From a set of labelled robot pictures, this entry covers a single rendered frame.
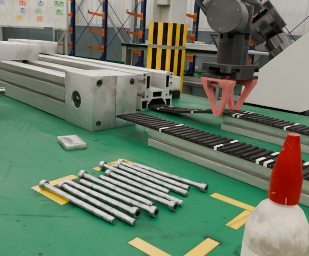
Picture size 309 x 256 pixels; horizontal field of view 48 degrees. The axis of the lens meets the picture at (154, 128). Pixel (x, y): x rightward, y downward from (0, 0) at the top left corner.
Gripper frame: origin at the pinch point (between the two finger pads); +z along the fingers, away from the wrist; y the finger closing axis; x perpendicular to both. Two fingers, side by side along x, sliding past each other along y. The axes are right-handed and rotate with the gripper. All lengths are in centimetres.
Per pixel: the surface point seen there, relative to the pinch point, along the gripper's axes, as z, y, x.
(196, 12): -81, -645, -563
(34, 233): 3.4, 45.3, 13.5
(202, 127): 3.2, 4.2, -2.1
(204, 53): 7, -418, -343
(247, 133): 2.7, 1.9, 6.4
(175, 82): -1.4, -14.5, -27.4
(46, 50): -6, -1, -76
